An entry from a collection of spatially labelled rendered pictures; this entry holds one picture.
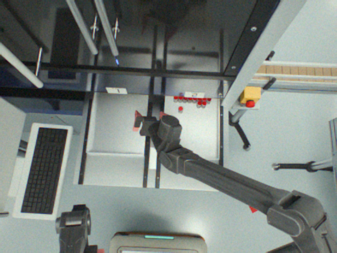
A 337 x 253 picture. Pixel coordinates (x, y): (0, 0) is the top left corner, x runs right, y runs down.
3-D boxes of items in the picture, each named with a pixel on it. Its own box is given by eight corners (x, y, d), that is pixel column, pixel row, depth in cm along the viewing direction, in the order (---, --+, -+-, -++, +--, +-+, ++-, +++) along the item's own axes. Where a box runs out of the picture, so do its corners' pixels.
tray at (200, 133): (165, 88, 137) (165, 85, 134) (218, 91, 137) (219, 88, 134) (161, 157, 129) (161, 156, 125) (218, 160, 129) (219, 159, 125)
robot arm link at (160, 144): (155, 158, 88) (172, 157, 91) (160, 141, 84) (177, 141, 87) (150, 144, 93) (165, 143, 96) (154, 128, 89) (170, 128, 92)
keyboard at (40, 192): (40, 127, 139) (37, 126, 137) (68, 129, 139) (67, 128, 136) (21, 212, 129) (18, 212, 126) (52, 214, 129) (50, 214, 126)
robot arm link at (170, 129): (168, 171, 83) (188, 162, 89) (178, 142, 77) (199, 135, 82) (145, 146, 90) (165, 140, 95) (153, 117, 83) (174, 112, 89)
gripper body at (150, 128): (142, 117, 93) (148, 131, 88) (170, 118, 98) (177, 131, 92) (138, 132, 97) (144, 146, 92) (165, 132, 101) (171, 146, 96)
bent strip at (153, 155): (151, 138, 131) (150, 135, 125) (157, 138, 131) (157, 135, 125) (149, 168, 127) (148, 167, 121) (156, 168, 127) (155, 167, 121)
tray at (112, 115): (96, 85, 137) (94, 82, 134) (149, 88, 137) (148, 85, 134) (88, 153, 128) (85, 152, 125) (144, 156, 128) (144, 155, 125)
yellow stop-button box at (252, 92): (239, 88, 129) (244, 82, 122) (255, 89, 129) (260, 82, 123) (239, 103, 127) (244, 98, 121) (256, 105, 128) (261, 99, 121)
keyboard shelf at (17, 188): (18, 121, 142) (15, 120, 140) (74, 126, 142) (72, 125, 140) (-5, 215, 131) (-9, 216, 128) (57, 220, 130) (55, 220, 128)
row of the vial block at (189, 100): (173, 98, 136) (173, 94, 131) (210, 100, 136) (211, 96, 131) (173, 102, 135) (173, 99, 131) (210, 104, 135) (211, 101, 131)
